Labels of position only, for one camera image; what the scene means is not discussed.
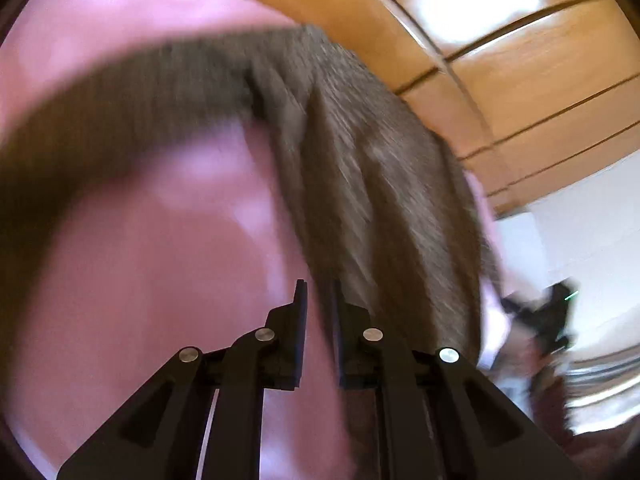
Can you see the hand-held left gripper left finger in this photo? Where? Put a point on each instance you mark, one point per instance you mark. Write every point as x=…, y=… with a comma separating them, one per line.
x=299, y=340

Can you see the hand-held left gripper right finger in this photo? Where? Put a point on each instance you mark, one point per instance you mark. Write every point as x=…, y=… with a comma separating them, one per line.
x=340, y=345

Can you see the brown knitted garment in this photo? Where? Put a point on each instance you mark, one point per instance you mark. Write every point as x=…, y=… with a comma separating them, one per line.
x=370, y=185

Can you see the wooden panelled headboard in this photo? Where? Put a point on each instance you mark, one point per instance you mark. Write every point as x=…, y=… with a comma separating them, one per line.
x=550, y=85

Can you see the grey bed frame rail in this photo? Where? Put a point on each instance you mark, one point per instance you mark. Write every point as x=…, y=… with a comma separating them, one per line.
x=607, y=377

